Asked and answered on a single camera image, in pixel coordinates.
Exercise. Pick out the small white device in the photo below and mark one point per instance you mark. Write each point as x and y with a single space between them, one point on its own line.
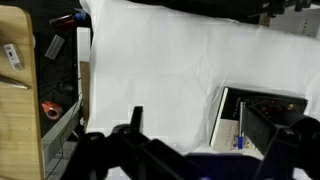
13 56

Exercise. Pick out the small orange tape roll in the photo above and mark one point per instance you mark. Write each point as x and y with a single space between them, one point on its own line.
52 110

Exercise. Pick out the white square post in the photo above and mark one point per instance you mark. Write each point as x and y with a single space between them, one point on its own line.
83 43

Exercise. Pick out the light wooden rounded table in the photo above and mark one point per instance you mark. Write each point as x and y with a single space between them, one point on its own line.
18 126

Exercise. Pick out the silver marker with blue cap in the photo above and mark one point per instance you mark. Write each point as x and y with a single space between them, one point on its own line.
240 140

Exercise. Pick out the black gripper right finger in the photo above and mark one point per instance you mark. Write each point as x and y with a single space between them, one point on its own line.
256 130

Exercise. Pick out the thin metal tool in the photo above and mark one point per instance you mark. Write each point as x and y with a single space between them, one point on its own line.
13 83

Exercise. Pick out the grey power strip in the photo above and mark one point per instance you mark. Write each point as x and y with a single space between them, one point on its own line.
54 47

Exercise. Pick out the grey aluminium rail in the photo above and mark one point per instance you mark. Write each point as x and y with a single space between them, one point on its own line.
60 133

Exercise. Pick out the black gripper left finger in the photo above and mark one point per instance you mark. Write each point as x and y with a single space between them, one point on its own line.
136 116

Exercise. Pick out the white tablecloth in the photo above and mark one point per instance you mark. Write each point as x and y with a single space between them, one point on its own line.
160 66

